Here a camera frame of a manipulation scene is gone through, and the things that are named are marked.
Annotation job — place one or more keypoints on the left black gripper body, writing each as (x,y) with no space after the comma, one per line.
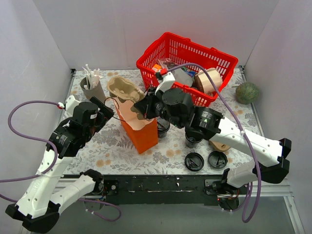
(102,107)

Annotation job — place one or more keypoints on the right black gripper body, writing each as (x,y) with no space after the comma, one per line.
(144,106)

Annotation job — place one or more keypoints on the black coffee lid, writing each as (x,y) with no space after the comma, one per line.
(162,125)
(217,160)
(194,162)

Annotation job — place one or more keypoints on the orange paper gift bag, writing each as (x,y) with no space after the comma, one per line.
(142,133)

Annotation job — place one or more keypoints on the black paper coffee cup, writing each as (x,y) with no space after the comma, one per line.
(191,141)

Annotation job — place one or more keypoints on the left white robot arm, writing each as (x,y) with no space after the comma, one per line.
(40,207)

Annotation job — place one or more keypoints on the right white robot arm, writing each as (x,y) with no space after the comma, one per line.
(271,166)

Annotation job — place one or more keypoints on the grey crumpled bag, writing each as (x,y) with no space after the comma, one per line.
(182,77)

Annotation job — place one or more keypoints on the grey cup with straws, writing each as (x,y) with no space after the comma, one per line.
(91,85)

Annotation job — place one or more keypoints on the beige tape roll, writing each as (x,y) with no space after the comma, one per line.
(203,84)

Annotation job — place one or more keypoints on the orange snack packet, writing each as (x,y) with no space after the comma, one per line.
(156,68)

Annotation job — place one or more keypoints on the floral patterned table mat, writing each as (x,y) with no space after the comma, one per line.
(111,151)

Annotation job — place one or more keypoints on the brown cardboard cup carrier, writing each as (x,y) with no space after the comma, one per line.
(219,146)

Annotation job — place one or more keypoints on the green round melon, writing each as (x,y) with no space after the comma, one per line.
(246,93)

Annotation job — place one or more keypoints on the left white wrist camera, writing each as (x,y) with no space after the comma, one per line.
(69,105)

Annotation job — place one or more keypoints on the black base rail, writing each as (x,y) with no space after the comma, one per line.
(157,189)

